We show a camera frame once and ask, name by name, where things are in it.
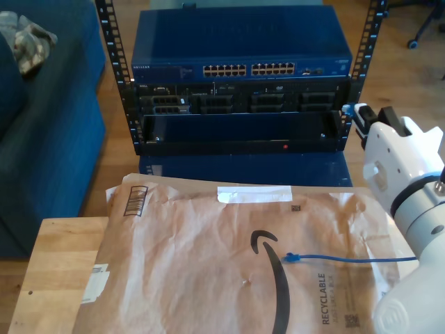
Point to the black rack server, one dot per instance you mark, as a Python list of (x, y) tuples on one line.
[(222, 101)]

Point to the blue network switch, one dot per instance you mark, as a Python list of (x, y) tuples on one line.
[(243, 38)]

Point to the blue sofa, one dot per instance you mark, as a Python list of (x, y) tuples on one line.
[(52, 139)]

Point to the camouflage cloth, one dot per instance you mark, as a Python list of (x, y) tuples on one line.
[(31, 45)]

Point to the brown paper mailer envelope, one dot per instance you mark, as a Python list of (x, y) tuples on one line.
[(174, 261)]

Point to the black rack frame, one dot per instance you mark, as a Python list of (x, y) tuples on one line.
[(114, 52)]

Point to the black office chair base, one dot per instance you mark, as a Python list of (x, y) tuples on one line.
[(422, 24)]

